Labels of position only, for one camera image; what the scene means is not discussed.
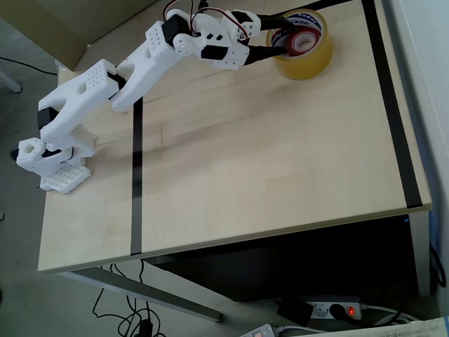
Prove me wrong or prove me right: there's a red tape roll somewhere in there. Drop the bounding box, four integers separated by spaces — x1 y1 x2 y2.
286 27 323 58

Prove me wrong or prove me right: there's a yellow tape roll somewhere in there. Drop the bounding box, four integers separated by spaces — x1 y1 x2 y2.
265 8 335 81

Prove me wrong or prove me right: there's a gray table leg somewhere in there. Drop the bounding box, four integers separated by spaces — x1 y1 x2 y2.
408 209 432 298

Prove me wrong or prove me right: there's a gray table foot beam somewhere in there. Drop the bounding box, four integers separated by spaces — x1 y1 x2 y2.
58 265 222 323

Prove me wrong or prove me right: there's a black power adapter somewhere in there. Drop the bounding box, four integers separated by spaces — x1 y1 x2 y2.
276 297 314 328

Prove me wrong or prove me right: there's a black round plug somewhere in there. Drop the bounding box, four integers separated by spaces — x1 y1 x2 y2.
328 303 347 321

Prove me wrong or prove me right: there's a white printed paper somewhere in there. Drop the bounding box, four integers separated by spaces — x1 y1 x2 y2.
300 315 449 337

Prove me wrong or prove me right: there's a red white servo cable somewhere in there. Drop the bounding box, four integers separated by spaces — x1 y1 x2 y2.
162 0 254 40

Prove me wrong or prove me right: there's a thin black cable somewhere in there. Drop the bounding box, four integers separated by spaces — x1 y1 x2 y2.
0 55 58 77

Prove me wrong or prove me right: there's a white gridded base plate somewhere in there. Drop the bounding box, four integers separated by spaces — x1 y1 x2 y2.
39 161 92 194

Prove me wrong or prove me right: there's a white power strip red switch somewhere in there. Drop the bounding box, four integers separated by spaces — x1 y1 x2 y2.
302 296 368 321

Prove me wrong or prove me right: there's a white power strip orange switch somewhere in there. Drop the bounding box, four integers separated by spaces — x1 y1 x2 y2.
239 322 279 337

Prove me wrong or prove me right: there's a white power cable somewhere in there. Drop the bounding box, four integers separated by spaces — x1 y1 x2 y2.
272 324 329 335

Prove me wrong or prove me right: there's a black looped cable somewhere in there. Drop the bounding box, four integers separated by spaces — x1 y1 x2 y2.
429 244 448 289

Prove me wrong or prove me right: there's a white cable bundle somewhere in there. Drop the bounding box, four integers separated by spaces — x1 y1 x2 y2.
364 303 419 326

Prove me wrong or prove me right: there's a black floor cable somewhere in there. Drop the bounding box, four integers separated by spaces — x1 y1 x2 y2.
92 258 163 337

